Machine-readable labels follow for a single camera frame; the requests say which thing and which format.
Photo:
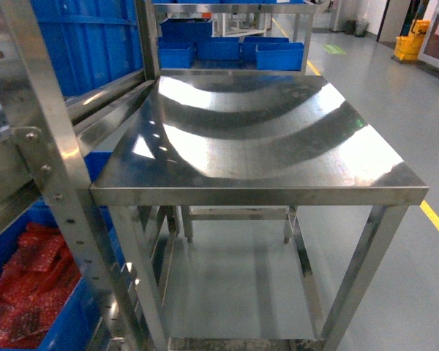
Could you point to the stainless steel side table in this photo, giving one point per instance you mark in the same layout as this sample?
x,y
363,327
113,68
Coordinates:
x,y
223,142

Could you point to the blue bin with red wrap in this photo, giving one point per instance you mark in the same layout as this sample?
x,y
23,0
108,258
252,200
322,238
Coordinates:
x,y
73,327

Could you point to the yellow mop bucket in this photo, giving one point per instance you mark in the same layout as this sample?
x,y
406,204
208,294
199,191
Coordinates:
x,y
407,47

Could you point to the steel shelf rack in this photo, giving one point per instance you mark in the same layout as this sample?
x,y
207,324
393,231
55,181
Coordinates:
x,y
42,129

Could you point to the steel cart with bins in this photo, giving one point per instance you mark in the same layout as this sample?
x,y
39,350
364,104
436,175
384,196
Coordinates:
x,y
188,44

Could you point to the red bubble wrap bags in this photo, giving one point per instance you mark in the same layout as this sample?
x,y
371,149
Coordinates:
x,y
35,284

